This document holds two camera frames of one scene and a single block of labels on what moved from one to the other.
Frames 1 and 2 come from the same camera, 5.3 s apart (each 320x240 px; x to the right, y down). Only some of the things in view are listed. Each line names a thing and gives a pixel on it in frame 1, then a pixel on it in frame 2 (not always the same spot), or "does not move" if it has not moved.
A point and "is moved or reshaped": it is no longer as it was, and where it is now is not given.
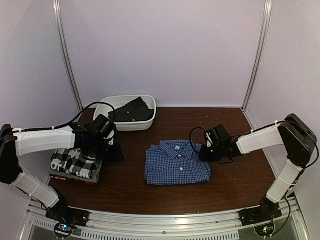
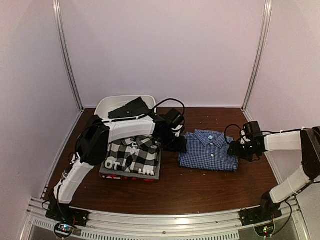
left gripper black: (114, 157) to (180, 147)
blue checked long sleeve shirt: (175, 162) is moved or reshaped
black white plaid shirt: (74, 162) to (137, 155)
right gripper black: (204, 155) to (234, 150)
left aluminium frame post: (58, 17) does not move
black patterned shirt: (137, 110) does not move
